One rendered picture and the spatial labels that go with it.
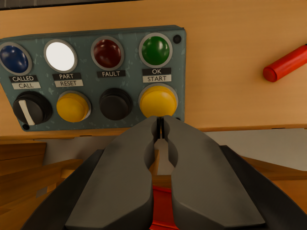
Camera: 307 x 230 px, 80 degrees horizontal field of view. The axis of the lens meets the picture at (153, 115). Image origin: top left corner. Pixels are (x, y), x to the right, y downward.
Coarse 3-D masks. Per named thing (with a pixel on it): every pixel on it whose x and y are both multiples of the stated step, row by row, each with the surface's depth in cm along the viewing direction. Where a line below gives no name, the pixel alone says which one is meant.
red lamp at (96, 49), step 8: (104, 40) 13; (96, 48) 13; (104, 48) 13; (112, 48) 13; (96, 56) 13; (104, 56) 13; (112, 56) 13; (120, 56) 13; (104, 64) 14; (112, 64) 14
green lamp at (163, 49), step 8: (152, 40) 13; (160, 40) 13; (144, 48) 13; (152, 48) 13; (160, 48) 13; (168, 48) 13; (144, 56) 13; (152, 56) 13; (160, 56) 13; (168, 56) 13; (152, 64) 14
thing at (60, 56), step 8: (48, 48) 13; (56, 48) 13; (64, 48) 13; (48, 56) 13; (56, 56) 13; (64, 56) 13; (72, 56) 13; (56, 64) 14; (64, 64) 14; (72, 64) 14
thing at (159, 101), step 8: (152, 88) 14; (160, 88) 14; (144, 96) 14; (152, 96) 14; (160, 96) 14; (168, 96) 14; (144, 104) 14; (152, 104) 14; (160, 104) 14; (168, 104) 14; (176, 104) 14; (144, 112) 15; (152, 112) 14; (160, 112) 14; (168, 112) 14
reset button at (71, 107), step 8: (64, 96) 14; (72, 96) 14; (80, 96) 15; (64, 104) 14; (72, 104) 14; (80, 104) 14; (64, 112) 15; (72, 112) 15; (80, 112) 15; (72, 120) 15; (80, 120) 15
